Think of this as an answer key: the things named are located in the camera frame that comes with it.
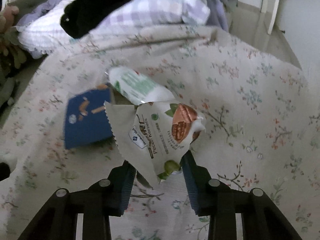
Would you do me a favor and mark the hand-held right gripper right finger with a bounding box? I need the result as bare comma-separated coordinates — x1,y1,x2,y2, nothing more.
180,151,304,240

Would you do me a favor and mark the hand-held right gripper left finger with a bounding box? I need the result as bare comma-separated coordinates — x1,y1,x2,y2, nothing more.
17,161,137,240

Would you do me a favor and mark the white nut snack bag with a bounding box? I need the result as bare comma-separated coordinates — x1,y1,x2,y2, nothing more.
104,101,207,190

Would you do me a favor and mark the blue cardboard box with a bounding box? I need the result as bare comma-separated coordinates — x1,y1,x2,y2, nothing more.
64,84,115,150

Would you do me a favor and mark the floral bedsheet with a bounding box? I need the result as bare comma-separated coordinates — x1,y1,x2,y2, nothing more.
0,25,320,240

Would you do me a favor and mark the pale printed snack packet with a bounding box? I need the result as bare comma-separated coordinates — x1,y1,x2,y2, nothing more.
105,66,175,105

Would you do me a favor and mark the lilac checked quilt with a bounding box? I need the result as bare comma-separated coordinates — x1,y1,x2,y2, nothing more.
16,0,244,59

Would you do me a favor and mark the black garment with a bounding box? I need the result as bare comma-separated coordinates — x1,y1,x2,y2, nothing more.
59,0,140,39

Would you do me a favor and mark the white door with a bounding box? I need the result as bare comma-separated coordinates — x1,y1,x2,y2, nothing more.
260,0,284,35

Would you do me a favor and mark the pink plush toy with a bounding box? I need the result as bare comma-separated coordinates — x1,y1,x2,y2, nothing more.
0,5,20,34

